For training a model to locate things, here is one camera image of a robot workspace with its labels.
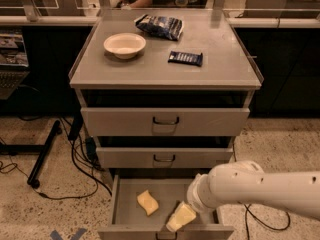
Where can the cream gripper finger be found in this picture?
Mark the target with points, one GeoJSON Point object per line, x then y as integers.
{"type": "Point", "coordinates": [182, 215]}

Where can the yellow sponge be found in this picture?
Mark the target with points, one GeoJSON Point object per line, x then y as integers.
{"type": "Point", "coordinates": [147, 202]}

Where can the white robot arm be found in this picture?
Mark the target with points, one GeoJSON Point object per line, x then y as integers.
{"type": "Point", "coordinates": [245, 182]}

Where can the grey bottom drawer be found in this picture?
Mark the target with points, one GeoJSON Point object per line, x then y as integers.
{"type": "Point", "coordinates": [128, 220]}

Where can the grey drawer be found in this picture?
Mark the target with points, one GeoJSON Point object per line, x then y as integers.
{"type": "Point", "coordinates": [163, 157]}
{"type": "Point", "coordinates": [164, 121]}
{"type": "Point", "coordinates": [128, 220]}

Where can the grey top drawer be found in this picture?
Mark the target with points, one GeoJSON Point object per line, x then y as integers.
{"type": "Point", "coordinates": [164, 121]}

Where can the grey middle drawer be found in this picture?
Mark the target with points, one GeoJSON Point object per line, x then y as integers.
{"type": "Point", "coordinates": [163, 157]}

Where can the grey drawer cabinet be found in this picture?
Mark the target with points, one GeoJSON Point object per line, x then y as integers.
{"type": "Point", "coordinates": [226, 79]}

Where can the black power adapter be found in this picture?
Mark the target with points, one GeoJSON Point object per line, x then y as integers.
{"type": "Point", "coordinates": [90, 148]}

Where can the dark blue snack bar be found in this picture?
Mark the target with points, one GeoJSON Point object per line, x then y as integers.
{"type": "Point", "coordinates": [186, 58]}

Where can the white bowl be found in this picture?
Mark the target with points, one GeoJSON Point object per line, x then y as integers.
{"type": "Point", "coordinates": [124, 45]}

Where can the blue chip bag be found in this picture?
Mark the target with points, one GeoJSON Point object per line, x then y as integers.
{"type": "Point", "coordinates": [160, 26]}

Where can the black table leg base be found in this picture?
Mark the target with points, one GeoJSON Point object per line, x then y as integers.
{"type": "Point", "coordinates": [40, 150]}

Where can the clear water bottle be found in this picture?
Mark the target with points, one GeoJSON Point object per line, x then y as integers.
{"type": "Point", "coordinates": [125, 5]}

